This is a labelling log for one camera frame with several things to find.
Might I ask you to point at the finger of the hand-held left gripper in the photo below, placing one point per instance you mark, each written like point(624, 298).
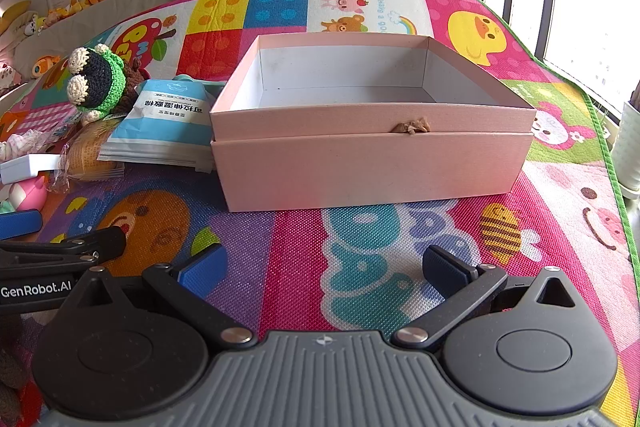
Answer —
point(17, 224)
point(85, 246)

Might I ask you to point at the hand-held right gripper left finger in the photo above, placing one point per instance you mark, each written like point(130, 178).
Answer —
point(202, 268)

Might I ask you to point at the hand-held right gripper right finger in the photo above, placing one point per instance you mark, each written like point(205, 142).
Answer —
point(444, 269)

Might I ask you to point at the bread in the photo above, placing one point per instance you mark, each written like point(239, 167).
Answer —
point(85, 152)

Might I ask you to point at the pink cardboard box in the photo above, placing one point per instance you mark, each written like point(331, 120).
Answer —
point(365, 167)

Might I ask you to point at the blue and white packet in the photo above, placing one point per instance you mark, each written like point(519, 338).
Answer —
point(160, 122)

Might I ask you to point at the pink owl toy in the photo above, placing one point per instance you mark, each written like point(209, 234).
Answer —
point(30, 194)

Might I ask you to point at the small white box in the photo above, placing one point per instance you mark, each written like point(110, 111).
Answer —
point(25, 167)

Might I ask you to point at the pink checked cloth toy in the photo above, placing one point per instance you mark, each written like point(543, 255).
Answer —
point(20, 143)

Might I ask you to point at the brown knitted cloth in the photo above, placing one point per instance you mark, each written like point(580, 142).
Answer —
point(11, 377)

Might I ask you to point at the colourful cartoon play mat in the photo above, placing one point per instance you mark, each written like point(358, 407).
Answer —
point(300, 247)

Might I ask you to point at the brown ribbon knot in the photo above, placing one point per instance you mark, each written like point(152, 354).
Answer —
point(411, 127)

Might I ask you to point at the orange plush toy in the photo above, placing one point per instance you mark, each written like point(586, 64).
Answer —
point(44, 66)

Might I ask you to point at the green crocheted frog toy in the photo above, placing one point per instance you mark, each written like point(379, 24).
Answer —
point(97, 77)

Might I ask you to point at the row of plush toys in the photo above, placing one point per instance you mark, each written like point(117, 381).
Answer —
point(65, 12)

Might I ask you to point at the white plant pot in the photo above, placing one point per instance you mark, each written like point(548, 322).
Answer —
point(627, 152)

